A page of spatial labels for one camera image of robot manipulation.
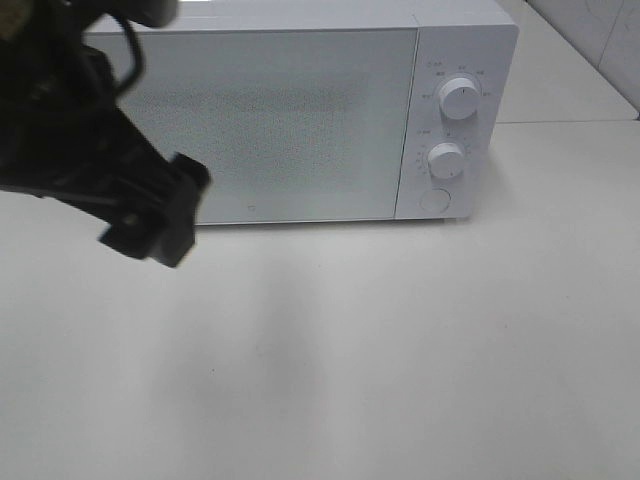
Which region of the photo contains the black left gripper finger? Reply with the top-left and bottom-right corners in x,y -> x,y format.
98,200 -> 169,261
159,154 -> 210,268

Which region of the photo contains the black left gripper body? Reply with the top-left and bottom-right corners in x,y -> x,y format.
1,44 -> 170,218

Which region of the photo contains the white microwave door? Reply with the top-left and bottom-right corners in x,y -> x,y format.
121,29 -> 416,225

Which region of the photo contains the round white door button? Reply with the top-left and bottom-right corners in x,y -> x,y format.
419,188 -> 451,216

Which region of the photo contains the white microwave knob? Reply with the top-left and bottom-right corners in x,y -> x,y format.
427,143 -> 465,180
438,76 -> 481,121

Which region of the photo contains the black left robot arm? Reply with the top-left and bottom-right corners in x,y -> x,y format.
1,1 -> 211,268

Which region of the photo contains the white microwave oven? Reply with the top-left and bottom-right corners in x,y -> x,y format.
138,1 -> 519,221

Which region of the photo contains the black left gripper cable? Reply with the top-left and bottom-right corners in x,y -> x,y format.
107,9 -> 147,96

